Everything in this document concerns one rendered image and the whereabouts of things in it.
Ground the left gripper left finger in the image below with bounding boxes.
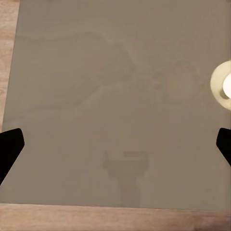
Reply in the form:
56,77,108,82
0,128,25,185

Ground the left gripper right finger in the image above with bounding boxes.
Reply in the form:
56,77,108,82
216,128,231,166

